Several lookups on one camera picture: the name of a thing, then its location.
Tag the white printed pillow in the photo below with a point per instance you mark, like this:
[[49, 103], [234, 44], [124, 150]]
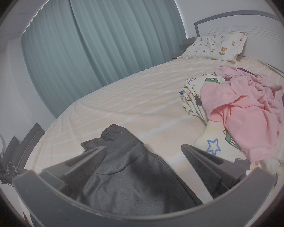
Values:
[[215, 46]]

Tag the black T-shirt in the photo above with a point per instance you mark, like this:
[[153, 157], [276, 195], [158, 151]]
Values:
[[132, 178]]

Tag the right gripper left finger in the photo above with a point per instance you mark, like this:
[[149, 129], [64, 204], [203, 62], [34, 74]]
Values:
[[75, 171]]

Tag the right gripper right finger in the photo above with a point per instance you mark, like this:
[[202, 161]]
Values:
[[210, 171]]

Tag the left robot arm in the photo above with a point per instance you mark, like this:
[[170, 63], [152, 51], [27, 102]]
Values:
[[7, 169]]

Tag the white printed garment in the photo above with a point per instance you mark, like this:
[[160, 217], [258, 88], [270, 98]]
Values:
[[215, 148]]

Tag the grey bedside table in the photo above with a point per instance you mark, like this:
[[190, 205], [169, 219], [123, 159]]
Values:
[[187, 44]]

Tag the pink garment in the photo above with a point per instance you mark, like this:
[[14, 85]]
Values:
[[246, 117]]

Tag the bed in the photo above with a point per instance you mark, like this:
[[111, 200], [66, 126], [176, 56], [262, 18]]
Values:
[[132, 103]]

